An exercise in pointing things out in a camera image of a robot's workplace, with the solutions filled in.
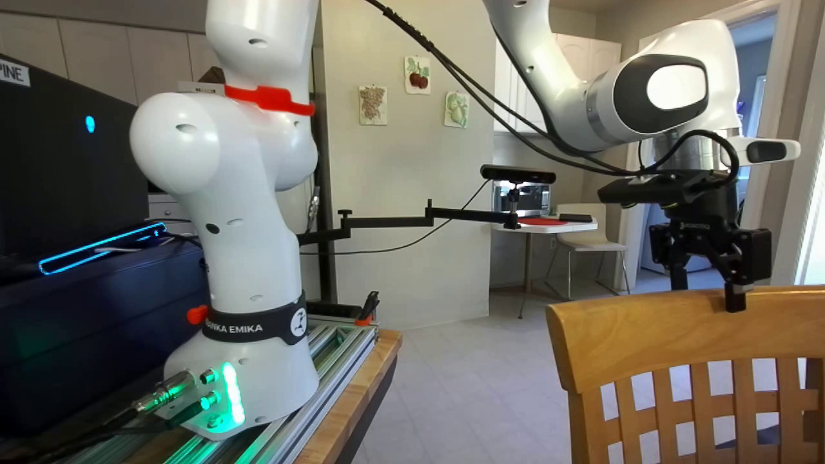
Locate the aluminium rail platform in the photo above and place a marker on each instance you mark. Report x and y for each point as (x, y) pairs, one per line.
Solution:
(330, 362)

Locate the black vertical stand pole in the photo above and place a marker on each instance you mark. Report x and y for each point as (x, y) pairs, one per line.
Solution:
(324, 241)

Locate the black stereo camera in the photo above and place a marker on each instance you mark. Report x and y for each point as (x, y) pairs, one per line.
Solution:
(517, 172)

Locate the wooden lattice-back chair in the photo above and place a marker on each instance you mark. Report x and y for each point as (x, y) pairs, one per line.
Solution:
(671, 335)

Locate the white wall cabinets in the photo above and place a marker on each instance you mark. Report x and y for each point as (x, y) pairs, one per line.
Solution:
(511, 104)

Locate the black clamp with orange tips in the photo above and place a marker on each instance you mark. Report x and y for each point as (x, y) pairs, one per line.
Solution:
(344, 309)

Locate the red fruit wall picture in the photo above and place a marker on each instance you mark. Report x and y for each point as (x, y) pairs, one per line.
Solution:
(418, 76)

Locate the shiny metal appliance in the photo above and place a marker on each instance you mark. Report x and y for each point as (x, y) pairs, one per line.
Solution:
(522, 199)

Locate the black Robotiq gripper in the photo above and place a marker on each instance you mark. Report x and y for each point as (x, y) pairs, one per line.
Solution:
(696, 228)

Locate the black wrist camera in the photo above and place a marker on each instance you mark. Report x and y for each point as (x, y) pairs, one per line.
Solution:
(660, 185)

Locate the red flat object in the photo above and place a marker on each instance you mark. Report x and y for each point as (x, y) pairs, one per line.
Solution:
(542, 221)

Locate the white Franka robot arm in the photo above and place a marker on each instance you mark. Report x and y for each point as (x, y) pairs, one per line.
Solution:
(241, 215)

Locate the dark blue controller box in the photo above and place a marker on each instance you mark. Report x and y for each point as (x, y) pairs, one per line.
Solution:
(87, 326)

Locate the small white table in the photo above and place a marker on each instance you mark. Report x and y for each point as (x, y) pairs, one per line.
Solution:
(551, 230)

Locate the white door frame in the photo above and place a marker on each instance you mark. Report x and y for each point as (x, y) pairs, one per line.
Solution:
(633, 247)

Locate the brown wall picture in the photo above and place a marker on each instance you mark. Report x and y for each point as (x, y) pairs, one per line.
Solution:
(373, 104)

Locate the green wall picture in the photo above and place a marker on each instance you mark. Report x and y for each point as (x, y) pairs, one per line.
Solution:
(457, 108)

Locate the black computer tower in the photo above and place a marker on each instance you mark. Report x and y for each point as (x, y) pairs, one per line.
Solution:
(61, 171)

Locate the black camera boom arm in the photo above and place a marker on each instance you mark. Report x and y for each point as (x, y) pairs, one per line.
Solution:
(388, 220)

